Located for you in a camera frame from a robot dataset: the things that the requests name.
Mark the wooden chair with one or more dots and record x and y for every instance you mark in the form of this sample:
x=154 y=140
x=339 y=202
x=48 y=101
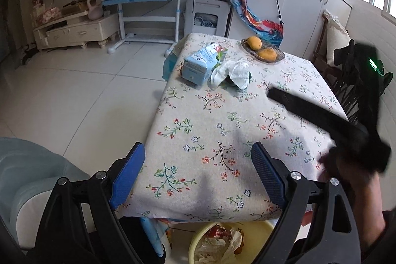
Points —
x=318 y=56

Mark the colourful printed bag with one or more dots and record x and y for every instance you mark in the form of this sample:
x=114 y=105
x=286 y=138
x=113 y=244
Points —
x=263 y=26

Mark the person's right hand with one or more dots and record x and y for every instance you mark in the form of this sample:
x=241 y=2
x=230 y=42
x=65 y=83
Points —
x=349 y=169

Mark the floral tablecloth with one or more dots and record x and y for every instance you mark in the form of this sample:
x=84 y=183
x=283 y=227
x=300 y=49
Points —
x=216 y=128

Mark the cream TV cabinet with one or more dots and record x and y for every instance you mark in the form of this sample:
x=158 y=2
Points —
x=80 y=30

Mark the red snack wrapper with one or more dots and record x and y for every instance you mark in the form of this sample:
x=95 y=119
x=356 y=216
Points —
x=216 y=233

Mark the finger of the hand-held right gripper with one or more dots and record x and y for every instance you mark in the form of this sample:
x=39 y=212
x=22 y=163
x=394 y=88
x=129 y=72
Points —
x=324 y=121

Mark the pink flower bouquet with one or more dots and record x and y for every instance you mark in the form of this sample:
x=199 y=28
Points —
x=51 y=14

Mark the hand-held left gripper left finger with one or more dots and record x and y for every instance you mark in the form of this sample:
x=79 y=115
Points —
x=128 y=174

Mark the pink kettlebell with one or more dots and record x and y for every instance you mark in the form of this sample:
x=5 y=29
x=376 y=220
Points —
x=95 y=12

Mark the dark oval fruit plate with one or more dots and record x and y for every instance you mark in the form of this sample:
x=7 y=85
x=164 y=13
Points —
x=280 y=55

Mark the person's right forearm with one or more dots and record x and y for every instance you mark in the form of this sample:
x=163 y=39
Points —
x=371 y=214

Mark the black garment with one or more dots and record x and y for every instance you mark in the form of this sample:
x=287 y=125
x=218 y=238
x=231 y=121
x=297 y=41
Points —
x=343 y=53

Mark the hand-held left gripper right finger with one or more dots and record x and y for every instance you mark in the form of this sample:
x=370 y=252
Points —
x=269 y=174

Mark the cream cushion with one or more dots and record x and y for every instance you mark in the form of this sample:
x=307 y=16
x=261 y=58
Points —
x=337 y=38

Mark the white cabinet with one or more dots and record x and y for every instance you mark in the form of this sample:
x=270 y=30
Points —
x=297 y=4

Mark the crinkled white plastic wrapper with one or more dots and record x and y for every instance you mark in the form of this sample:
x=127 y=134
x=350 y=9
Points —
x=240 y=73

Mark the light blue plastic bag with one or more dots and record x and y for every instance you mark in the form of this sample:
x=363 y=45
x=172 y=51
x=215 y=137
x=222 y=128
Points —
x=170 y=66
x=154 y=236

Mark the yellow plastic bin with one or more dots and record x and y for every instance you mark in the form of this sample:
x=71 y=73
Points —
x=266 y=230

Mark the light blue milk carton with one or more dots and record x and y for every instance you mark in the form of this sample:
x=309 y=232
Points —
x=198 y=66

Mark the pale green upholstered chair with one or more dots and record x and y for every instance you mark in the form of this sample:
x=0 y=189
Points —
x=31 y=177

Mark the white floor appliance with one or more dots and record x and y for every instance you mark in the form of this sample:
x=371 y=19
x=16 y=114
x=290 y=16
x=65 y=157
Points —
x=205 y=9

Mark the black shoes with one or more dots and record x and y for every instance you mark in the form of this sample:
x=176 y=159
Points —
x=29 y=52

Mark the yellow mango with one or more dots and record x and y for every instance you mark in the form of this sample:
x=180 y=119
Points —
x=254 y=43
x=267 y=54

